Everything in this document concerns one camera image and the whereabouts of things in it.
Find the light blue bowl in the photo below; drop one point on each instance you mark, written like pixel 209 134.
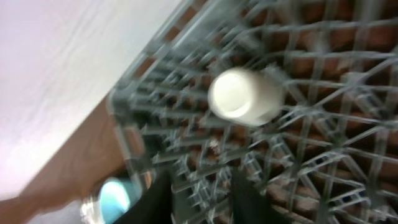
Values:
pixel 116 197

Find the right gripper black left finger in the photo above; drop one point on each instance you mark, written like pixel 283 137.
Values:
pixel 154 207

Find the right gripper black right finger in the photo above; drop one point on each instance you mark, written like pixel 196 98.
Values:
pixel 248 206

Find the grey dishwasher rack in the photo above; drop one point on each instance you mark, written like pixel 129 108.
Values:
pixel 329 156

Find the cream plastic cup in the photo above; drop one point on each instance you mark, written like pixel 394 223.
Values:
pixel 245 97

